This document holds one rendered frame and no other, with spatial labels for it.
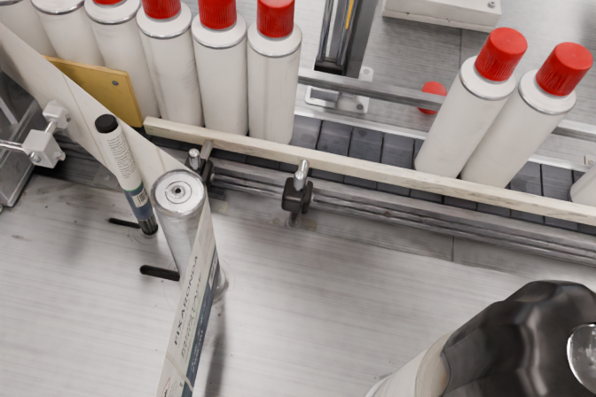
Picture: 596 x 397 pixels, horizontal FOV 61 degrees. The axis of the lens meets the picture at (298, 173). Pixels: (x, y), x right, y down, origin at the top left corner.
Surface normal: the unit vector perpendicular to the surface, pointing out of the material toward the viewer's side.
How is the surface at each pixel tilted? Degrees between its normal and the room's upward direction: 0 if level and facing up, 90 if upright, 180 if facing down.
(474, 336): 90
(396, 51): 0
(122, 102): 90
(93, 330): 0
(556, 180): 0
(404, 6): 90
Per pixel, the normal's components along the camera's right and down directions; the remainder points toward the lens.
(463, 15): -0.14, 0.84
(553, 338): -0.14, -0.52
